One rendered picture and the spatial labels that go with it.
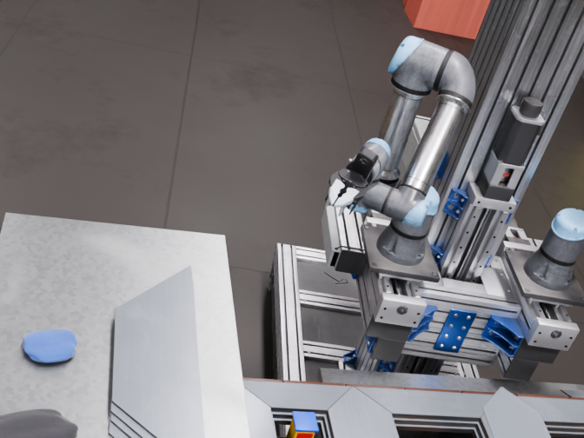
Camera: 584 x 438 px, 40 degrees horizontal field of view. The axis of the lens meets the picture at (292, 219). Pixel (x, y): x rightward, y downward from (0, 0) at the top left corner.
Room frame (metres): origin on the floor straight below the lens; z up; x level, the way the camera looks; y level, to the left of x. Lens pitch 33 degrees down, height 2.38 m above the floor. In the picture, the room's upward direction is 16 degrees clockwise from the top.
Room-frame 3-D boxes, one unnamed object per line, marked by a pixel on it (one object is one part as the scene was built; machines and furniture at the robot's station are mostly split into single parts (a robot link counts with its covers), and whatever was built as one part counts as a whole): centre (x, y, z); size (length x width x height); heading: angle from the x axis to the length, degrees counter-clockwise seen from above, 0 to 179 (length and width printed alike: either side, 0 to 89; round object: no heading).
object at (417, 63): (2.10, -0.22, 1.41); 0.15 x 0.12 x 0.55; 76
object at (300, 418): (1.42, -0.17, 0.88); 0.06 x 0.06 x 0.02; 17
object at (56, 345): (1.25, 0.44, 1.06); 0.12 x 0.10 x 0.03; 126
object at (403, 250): (2.06, -0.35, 1.09); 0.15 x 0.15 x 0.10
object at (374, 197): (1.83, -0.17, 1.33); 0.11 x 0.08 x 0.11; 76
